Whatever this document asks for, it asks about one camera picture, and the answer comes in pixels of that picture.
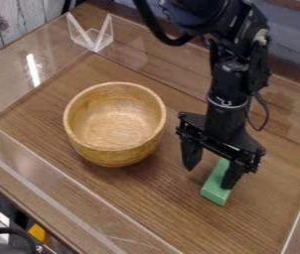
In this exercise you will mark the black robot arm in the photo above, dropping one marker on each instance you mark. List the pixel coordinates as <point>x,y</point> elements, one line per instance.
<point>235,29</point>

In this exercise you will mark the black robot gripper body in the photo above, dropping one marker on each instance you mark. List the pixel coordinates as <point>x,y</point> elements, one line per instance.
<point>220,131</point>

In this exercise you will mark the brown wooden bowl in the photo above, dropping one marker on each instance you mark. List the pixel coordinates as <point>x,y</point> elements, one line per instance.
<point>114,122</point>

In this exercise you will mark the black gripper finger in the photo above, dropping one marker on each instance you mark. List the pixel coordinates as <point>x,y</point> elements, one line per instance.
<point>233,173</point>
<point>192,152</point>

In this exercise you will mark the clear acrylic corner bracket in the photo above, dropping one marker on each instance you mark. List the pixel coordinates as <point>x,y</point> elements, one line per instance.
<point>93,39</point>

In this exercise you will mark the green rectangular block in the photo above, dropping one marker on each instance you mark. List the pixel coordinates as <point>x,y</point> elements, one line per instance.
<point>212,190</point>

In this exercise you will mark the clear acrylic enclosure wall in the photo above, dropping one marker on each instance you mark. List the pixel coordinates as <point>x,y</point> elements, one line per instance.
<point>78,217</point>

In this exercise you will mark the yellow sticker on device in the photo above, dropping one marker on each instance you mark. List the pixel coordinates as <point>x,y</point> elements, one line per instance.
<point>39,233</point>

